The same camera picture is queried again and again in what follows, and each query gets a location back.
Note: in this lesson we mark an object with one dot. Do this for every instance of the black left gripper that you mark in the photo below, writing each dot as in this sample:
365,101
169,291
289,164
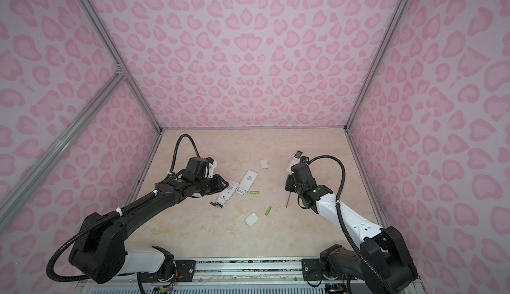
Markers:
220,185

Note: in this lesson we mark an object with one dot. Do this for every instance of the white air conditioner remote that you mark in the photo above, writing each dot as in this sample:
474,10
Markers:
225,196

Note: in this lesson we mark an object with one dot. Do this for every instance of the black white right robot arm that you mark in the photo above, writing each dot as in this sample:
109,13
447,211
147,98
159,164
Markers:
376,255

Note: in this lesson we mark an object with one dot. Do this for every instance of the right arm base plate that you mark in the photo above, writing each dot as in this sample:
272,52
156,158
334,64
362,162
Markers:
314,271

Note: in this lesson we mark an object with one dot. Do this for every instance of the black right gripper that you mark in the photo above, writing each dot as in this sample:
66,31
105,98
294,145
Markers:
290,178

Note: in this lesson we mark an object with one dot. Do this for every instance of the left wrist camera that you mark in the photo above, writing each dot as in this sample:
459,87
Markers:
200,167

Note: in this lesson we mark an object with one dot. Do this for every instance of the white remote with eco sticker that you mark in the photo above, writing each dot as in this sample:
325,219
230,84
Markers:
246,183

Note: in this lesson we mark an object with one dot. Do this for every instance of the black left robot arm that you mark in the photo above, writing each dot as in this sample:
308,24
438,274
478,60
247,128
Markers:
100,253

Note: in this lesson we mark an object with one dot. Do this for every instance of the aluminium diagonal frame bar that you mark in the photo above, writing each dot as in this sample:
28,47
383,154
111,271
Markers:
27,186

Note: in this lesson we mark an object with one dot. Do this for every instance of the aluminium corner frame post right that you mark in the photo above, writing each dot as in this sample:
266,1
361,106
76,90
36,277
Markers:
386,40

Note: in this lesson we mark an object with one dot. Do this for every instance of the black yellow battery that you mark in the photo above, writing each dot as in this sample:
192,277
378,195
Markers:
215,204

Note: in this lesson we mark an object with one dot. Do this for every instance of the aluminium corner frame post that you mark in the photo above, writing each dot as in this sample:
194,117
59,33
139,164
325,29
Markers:
386,40
107,40

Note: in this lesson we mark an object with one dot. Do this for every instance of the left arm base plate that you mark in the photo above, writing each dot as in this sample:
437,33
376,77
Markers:
180,271

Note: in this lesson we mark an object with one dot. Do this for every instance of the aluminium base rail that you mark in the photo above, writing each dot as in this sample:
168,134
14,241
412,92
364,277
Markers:
234,275

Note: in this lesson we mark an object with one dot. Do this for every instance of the white battery cover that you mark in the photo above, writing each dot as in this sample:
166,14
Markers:
264,164
251,219

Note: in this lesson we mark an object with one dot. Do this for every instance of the aluminium corner frame post left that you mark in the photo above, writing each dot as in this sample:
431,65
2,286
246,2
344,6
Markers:
107,40

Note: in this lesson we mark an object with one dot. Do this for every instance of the slim white remote with display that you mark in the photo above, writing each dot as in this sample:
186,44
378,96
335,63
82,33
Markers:
295,160

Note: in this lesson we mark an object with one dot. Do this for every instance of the orange handled screwdriver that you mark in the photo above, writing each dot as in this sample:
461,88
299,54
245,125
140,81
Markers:
288,199

